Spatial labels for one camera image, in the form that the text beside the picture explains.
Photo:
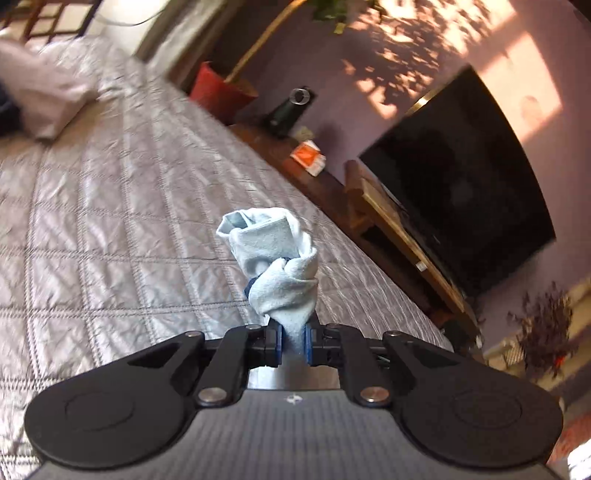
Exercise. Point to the woven flower vase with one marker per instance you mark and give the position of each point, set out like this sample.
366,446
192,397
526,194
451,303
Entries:
508,356

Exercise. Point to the dark blue garment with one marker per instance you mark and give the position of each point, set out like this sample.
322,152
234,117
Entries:
8,113

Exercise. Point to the orange and white box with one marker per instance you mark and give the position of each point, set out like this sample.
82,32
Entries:
308,158

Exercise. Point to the dried purple flower bunch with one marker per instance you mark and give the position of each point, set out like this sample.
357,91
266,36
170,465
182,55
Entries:
545,332

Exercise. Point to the grey curtain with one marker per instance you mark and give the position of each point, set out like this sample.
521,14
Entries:
180,41

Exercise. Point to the red plant pot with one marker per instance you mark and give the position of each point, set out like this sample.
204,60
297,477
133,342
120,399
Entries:
219,94

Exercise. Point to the silver quilted blanket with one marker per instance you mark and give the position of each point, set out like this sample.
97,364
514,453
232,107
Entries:
138,230

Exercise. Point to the wooden television stand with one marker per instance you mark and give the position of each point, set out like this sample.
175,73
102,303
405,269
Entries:
397,240

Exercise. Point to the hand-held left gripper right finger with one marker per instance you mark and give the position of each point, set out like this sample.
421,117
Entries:
309,347

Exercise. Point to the white wall socket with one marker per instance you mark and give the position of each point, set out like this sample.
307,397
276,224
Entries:
304,132

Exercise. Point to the black cylindrical speaker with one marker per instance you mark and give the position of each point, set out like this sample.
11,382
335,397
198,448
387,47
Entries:
288,113

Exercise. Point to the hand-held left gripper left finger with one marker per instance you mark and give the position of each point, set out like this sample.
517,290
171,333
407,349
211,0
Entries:
277,347

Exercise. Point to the black flat television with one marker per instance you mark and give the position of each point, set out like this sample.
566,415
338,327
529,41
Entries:
461,184

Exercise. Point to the light blue cloth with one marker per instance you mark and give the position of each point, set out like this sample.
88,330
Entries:
277,258

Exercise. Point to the wooden lattice frame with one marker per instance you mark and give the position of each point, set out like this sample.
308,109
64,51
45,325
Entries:
51,18

